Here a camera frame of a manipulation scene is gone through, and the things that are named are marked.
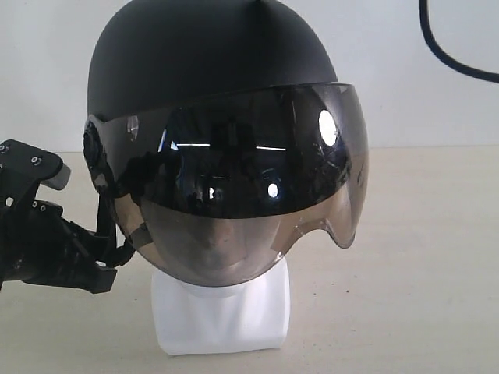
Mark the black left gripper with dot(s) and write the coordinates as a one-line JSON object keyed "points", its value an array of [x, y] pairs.
{"points": [[27, 226]]}

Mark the black helmet with tinted visor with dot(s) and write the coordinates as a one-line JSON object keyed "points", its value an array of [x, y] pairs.
{"points": [[218, 134]]}

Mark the white mannequin head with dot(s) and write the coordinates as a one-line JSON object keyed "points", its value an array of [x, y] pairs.
{"points": [[193, 320]]}

